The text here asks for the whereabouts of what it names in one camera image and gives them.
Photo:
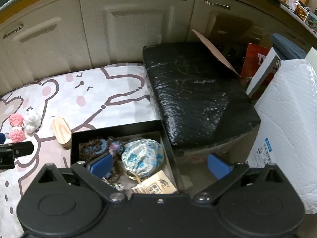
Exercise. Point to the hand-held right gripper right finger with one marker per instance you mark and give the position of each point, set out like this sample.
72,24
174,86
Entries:
219,164

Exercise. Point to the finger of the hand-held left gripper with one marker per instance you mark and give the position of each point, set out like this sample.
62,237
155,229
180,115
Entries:
2,138
23,148

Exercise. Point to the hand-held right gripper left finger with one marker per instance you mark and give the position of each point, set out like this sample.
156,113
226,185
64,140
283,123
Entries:
102,164

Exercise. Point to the dark crochet dragon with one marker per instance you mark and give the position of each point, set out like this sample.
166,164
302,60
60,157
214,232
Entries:
99,147

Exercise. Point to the pink white crochet toy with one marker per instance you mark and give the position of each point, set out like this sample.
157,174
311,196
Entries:
16,121

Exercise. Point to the white crochet flower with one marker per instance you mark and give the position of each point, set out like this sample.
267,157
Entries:
32,122

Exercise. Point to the oval wooden block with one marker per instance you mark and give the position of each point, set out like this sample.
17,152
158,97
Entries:
62,131

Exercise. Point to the black cardboard box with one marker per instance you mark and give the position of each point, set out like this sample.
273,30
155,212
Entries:
171,138

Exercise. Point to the tan tissue pack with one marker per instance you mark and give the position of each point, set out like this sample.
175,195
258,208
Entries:
157,184

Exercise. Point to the printed bear blanket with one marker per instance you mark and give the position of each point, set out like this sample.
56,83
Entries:
99,91

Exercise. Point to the black wrapped cushion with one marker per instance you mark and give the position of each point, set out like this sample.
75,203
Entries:
198,91

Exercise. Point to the white foam package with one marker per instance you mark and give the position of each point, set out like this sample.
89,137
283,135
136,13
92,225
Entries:
287,129

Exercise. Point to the white board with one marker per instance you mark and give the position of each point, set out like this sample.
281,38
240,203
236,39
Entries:
262,75

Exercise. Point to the cream cabinet door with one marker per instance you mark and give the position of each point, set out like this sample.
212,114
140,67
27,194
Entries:
242,17
49,47
138,27

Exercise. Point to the red box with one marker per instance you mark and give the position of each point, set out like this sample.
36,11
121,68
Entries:
255,59

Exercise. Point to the brown cardboard flap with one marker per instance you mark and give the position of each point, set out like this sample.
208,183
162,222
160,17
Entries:
213,52

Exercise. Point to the grey folded cloth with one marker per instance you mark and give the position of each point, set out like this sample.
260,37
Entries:
287,45

